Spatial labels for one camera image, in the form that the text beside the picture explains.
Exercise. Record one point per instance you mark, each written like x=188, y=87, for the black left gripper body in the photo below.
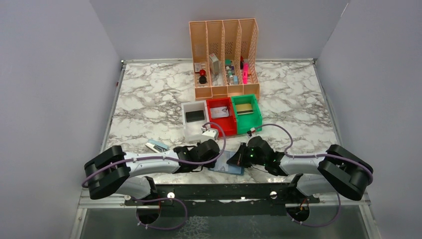
x=206, y=166

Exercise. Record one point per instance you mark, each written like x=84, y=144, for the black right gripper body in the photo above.
x=246, y=157

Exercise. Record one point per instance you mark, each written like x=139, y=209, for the blue leather card holder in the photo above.
x=221, y=165

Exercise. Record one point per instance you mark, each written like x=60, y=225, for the gold VIP card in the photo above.
x=243, y=109

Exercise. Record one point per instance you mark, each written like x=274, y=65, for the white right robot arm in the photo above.
x=336, y=170

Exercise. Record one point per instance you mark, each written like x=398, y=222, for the black card in white bin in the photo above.
x=194, y=116

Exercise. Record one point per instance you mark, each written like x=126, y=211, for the white card in red bin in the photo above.
x=219, y=112

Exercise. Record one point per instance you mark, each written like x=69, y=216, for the translucent white plastic bin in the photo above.
x=192, y=130

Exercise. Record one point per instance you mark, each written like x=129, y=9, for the green plastic bin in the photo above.
x=245, y=122

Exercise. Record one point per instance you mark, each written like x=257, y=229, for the red plastic bin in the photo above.
x=228, y=124

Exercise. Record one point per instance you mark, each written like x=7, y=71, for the light blue stapler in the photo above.
x=156, y=146

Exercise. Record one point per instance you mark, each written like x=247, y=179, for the red black stamp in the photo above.
x=202, y=77

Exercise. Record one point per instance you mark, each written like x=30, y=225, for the small bottles in organizer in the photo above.
x=230, y=72

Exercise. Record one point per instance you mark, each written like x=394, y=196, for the pink highlighter marker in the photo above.
x=245, y=73

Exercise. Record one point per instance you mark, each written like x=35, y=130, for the white box in organizer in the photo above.
x=214, y=64

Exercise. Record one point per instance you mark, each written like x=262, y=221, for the orange file organizer rack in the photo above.
x=234, y=39

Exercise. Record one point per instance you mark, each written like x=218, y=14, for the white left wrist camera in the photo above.
x=208, y=134

